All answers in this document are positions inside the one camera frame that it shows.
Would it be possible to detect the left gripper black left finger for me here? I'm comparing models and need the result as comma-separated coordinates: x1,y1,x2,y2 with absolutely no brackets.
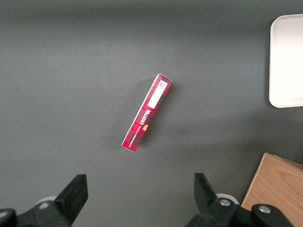
0,174,89,227

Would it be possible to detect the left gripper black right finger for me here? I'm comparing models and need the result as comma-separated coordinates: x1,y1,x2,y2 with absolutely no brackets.
187,173,294,227

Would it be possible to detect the white rectangular tray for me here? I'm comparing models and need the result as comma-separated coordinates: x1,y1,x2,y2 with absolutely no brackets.
268,13,303,109

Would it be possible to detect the light wooden board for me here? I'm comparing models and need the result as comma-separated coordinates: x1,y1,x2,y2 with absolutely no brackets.
241,152,303,227

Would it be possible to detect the red tartan shortbread box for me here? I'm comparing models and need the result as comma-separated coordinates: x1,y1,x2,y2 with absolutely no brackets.
122,73,173,154

